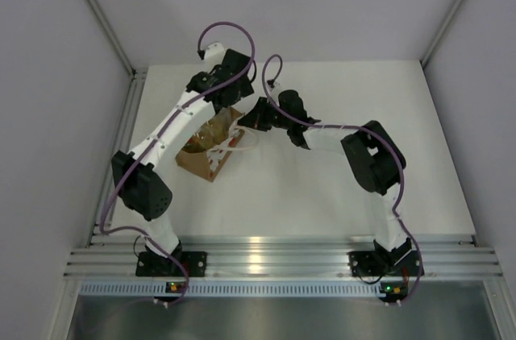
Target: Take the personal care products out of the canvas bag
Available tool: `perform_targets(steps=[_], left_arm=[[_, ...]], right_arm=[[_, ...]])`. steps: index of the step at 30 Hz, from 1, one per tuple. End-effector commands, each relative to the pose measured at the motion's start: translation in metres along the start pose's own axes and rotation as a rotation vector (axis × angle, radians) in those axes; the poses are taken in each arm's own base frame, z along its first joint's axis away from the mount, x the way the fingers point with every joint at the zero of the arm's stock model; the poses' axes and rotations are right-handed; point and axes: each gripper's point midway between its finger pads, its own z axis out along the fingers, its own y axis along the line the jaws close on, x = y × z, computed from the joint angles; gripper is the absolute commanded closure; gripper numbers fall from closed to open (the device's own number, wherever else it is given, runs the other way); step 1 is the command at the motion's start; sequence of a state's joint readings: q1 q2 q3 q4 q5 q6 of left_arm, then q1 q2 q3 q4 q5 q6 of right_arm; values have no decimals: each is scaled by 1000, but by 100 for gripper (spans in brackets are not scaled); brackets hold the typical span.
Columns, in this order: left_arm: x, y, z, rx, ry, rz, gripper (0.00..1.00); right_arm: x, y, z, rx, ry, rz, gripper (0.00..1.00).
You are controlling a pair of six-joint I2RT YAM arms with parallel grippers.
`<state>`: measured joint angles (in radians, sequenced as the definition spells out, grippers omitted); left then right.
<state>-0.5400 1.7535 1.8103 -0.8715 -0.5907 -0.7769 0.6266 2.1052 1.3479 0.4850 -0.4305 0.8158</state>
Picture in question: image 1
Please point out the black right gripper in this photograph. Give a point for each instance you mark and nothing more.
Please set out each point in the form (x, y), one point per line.
(256, 119)

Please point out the left aluminium corner post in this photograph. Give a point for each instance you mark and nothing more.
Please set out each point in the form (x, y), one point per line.
(109, 33)

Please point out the aluminium corner post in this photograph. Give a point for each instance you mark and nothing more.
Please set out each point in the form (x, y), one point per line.
(445, 25)
(109, 33)

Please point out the grey slotted cable duct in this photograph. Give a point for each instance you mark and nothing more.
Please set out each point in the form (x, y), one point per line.
(202, 288)

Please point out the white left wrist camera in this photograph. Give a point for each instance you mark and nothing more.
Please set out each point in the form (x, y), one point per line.
(212, 55)

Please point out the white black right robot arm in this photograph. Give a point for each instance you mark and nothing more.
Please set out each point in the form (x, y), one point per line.
(377, 166)

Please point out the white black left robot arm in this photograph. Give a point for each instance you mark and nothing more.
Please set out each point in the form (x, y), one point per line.
(138, 173)

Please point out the right aluminium corner post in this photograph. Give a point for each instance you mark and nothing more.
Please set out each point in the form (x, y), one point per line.
(445, 25)

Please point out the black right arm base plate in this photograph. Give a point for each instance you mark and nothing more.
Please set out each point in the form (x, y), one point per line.
(367, 264)

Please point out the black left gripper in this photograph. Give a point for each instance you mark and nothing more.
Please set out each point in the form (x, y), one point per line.
(245, 89)

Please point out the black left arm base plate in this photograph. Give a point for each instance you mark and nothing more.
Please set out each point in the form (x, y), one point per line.
(151, 264)

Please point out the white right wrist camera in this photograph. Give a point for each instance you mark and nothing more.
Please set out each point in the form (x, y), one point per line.
(274, 89)

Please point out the jute watermelon canvas bag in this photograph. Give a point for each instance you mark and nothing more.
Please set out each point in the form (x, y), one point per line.
(211, 145)

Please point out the aluminium front rail frame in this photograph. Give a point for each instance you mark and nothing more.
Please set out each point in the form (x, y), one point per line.
(248, 258)

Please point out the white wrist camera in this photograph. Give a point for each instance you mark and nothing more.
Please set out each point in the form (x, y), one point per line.
(212, 55)
(274, 89)

